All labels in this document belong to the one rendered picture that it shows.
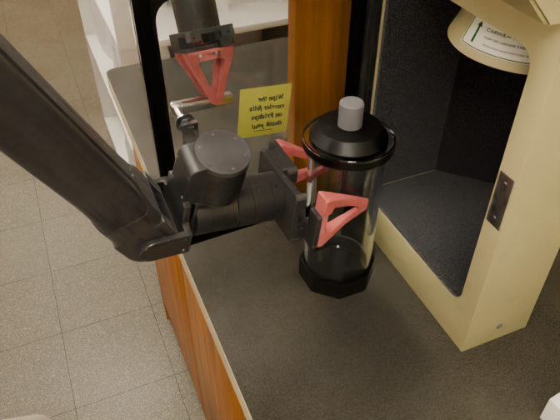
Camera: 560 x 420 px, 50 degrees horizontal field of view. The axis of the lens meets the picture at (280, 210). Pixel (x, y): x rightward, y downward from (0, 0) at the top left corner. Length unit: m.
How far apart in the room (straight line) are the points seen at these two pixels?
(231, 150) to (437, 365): 0.43
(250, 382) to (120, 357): 1.26
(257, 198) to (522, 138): 0.28
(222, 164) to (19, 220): 2.11
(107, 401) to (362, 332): 1.23
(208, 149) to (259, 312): 0.36
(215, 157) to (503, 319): 0.47
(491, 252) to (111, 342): 1.56
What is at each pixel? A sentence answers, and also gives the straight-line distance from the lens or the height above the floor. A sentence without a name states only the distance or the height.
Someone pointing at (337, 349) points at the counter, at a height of 0.94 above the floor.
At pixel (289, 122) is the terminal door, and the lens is 0.85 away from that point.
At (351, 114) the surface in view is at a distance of 0.67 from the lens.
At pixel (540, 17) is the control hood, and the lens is 0.56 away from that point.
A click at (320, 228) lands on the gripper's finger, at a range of 0.66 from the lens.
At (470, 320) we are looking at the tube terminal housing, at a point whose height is 1.01.
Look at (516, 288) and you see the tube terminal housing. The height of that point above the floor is 1.04.
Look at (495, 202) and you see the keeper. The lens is 0.71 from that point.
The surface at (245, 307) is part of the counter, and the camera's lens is 0.89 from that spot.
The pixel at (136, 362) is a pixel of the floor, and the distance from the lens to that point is 2.03.
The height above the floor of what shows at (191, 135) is 1.20.
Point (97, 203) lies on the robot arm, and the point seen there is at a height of 1.28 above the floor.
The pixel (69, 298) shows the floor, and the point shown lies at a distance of 2.26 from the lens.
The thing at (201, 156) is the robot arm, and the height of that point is 1.28.
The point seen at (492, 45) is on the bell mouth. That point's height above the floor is 1.34.
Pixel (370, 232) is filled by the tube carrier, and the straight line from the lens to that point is 0.75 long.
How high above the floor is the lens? 1.62
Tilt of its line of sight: 41 degrees down
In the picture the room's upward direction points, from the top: straight up
